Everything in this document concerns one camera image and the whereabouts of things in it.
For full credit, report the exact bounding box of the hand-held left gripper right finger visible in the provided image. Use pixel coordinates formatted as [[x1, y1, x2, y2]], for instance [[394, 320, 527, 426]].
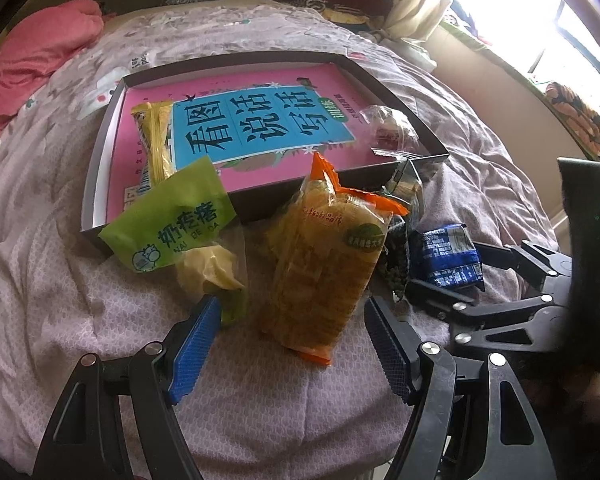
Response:
[[364, 295, 556, 480]]

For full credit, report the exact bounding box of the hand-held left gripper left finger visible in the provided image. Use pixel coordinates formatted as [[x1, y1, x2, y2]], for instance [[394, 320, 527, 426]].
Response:
[[32, 294, 223, 480]]

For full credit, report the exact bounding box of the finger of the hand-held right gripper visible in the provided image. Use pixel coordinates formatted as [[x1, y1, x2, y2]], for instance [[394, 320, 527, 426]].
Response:
[[406, 279, 573, 358], [472, 240, 573, 293]]

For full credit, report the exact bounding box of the blue snack packet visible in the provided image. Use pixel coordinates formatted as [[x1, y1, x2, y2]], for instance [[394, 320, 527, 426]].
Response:
[[410, 225, 485, 292]]

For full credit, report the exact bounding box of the orange cracker packet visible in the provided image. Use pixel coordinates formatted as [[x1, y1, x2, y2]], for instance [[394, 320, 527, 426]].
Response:
[[257, 151, 410, 367]]

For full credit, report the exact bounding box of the clear cake packet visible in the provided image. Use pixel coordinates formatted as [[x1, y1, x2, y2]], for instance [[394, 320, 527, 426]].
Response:
[[382, 157, 426, 211]]

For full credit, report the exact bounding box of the grey cardboard box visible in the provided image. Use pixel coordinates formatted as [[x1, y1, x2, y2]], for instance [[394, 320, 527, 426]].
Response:
[[80, 51, 451, 247]]

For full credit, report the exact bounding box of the black green pea packet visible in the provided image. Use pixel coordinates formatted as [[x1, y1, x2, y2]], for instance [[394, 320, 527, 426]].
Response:
[[375, 210, 416, 306]]

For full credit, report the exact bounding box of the green snack packet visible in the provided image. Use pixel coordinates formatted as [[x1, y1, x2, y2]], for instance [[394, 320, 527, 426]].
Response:
[[98, 155, 248, 328]]

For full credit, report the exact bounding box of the floral cushion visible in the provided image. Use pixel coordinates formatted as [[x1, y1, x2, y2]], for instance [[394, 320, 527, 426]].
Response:
[[545, 81, 600, 158]]

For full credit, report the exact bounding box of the clear packet with red pieces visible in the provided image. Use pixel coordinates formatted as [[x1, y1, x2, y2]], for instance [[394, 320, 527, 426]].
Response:
[[357, 105, 423, 158]]

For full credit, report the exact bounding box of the yellow snack packet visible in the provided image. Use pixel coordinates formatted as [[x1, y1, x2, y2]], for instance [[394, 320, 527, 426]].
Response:
[[131, 100, 178, 196]]

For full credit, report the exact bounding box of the pink book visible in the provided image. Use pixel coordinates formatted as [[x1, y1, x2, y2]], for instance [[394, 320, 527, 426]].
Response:
[[107, 62, 426, 216]]

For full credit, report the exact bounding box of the pink blanket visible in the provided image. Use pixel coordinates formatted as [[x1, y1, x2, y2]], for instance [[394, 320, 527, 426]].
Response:
[[0, 0, 106, 161]]

